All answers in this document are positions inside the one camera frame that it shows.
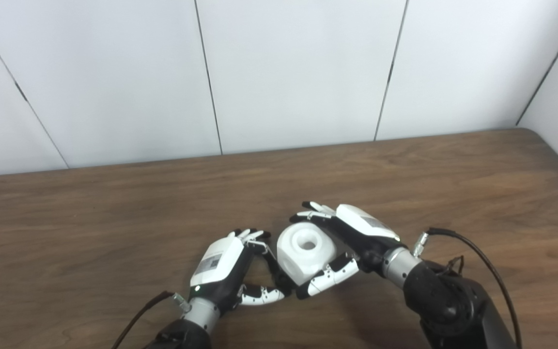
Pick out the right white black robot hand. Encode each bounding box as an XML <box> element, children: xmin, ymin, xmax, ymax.
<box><xmin>289</xmin><ymin>201</ymin><xmax>402</xmax><ymax>300</ymax></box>

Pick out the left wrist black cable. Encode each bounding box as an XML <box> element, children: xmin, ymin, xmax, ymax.
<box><xmin>111</xmin><ymin>290</ymin><xmax>191</xmax><ymax>349</ymax></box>

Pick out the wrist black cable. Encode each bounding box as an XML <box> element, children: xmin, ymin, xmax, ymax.
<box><xmin>111</xmin><ymin>290</ymin><xmax>191</xmax><ymax>349</ymax></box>
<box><xmin>411</xmin><ymin>227</ymin><xmax>523</xmax><ymax>349</ymax></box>

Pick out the round white plastic piece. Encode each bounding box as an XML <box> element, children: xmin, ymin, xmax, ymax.
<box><xmin>277</xmin><ymin>222</ymin><xmax>338</xmax><ymax>287</ymax></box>

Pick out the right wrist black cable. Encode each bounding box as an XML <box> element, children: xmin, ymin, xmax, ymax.
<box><xmin>411</xmin><ymin>227</ymin><xmax>523</xmax><ymax>349</ymax></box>

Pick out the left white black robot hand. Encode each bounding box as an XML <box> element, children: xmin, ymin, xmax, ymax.
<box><xmin>189</xmin><ymin>228</ymin><xmax>293</xmax><ymax>311</ymax></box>

